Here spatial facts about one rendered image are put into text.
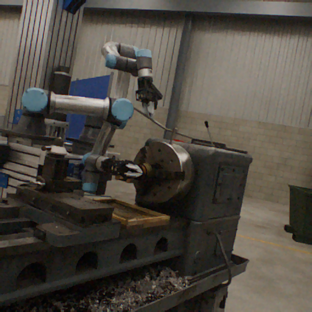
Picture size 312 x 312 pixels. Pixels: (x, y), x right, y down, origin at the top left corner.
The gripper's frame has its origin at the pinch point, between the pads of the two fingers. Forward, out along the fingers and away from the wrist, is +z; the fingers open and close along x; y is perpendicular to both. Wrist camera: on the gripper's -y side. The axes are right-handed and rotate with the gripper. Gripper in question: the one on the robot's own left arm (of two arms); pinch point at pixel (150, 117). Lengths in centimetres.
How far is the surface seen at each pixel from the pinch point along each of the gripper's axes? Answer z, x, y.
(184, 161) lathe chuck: 24.2, 15.1, -4.6
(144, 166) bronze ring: 25.3, 2.1, 11.9
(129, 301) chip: 81, 8, 36
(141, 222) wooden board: 50, 11, 29
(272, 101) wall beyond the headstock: -224, -213, -983
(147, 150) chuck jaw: 16.6, -2.0, 2.7
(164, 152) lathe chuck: 18.5, 6.3, -0.7
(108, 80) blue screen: -178, -330, -348
